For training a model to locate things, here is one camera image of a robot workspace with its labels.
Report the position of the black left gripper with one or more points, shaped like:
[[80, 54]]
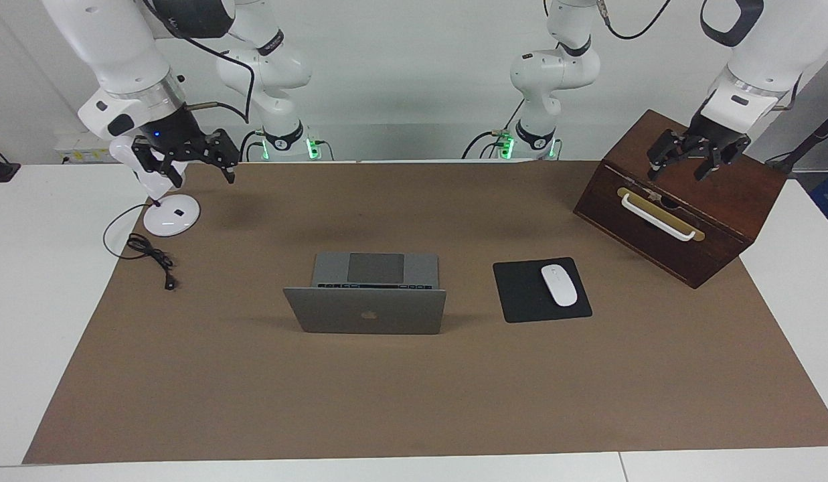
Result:
[[711, 130]]

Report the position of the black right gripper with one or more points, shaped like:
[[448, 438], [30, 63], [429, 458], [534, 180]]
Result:
[[179, 137]]

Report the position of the grey laptop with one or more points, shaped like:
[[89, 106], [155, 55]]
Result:
[[367, 314]]

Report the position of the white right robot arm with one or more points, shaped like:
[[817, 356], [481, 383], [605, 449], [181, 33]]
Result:
[[119, 47]]

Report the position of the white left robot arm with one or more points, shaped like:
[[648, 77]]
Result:
[[768, 60]]

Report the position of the dark wooden box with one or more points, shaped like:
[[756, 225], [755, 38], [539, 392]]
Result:
[[715, 201]]

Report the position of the white desk lamp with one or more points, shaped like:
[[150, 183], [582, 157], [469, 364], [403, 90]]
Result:
[[169, 217]]

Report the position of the white power strip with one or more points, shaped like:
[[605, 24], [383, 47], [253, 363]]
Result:
[[79, 155]]

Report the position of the black stand pole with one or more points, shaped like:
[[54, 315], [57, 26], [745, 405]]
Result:
[[815, 137]]

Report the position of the white computer mouse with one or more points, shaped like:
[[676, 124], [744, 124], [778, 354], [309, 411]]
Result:
[[559, 285]]

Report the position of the black mouse pad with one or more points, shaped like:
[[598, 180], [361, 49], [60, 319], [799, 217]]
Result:
[[517, 294]]

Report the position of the brown table mat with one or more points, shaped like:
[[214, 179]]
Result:
[[387, 402]]

